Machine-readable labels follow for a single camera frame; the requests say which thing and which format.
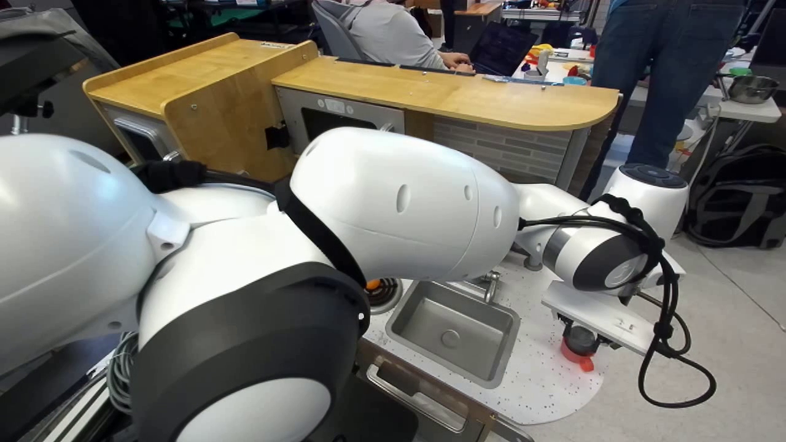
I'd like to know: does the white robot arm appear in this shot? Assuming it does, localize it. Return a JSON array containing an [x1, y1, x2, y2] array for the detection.
[[0, 128, 673, 442]]

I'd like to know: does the seated person in gray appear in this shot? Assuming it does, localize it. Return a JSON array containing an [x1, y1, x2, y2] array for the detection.
[[319, 0, 474, 73]]

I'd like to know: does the red cup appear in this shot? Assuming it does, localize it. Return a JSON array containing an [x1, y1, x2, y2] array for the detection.
[[559, 341, 593, 372]]

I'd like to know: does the orange ball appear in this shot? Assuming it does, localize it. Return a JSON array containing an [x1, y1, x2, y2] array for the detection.
[[366, 279, 382, 291]]

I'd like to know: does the metal toy sink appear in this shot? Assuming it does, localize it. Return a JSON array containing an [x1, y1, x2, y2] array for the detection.
[[388, 281, 521, 387]]

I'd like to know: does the toy sink faucet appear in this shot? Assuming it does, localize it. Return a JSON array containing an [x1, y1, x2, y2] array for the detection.
[[480, 273, 499, 302]]

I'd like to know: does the wooden toy kitchen unit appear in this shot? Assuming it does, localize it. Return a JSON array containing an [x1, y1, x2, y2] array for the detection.
[[82, 33, 617, 190]]

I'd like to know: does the black laptop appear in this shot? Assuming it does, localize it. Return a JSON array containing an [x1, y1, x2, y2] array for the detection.
[[472, 21, 534, 75]]

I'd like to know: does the white speckled kitchen countertop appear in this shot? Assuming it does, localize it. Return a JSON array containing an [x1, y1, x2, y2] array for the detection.
[[366, 263, 604, 425]]

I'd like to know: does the standing person in jeans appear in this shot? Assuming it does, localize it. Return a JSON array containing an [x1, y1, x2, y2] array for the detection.
[[592, 0, 746, 170]]

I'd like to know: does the black backpack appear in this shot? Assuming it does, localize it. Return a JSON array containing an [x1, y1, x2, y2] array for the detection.
[[683, 144, 786, 251]]

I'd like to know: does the cluttered white table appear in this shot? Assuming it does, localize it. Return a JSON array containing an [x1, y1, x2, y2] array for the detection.
[[513, 48, 781, 122]]

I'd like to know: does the gray office chair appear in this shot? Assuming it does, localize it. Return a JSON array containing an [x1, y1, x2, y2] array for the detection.
[[0, 7, 122, 154]]

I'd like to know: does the coiled gray cable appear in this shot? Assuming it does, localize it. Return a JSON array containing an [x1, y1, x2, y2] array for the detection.
[[106, 330, 142, 414]]

